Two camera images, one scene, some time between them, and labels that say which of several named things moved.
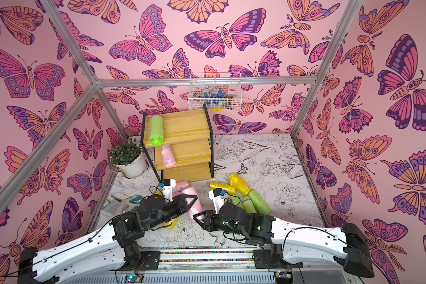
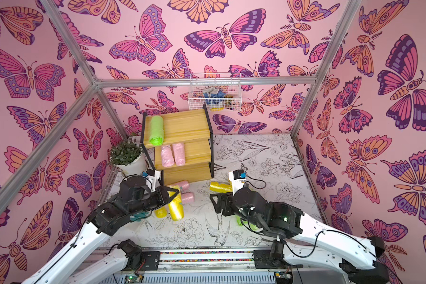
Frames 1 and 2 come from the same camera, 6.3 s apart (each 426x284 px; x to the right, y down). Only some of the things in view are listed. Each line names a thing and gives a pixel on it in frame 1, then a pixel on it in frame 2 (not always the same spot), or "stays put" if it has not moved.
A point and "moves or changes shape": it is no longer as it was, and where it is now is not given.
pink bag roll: (196, 209) to (180, 154)
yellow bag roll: (171, 224) moves or changes shape
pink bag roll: (167, 155) stays put
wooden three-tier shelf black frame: (180, 145) stays put
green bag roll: (157, 131) stays put
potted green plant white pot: (127, 155) stays put
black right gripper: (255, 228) to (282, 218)
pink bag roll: (180, 185) stays put
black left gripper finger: (180, 203) to (165, 197)
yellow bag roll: (229, 189) stays put
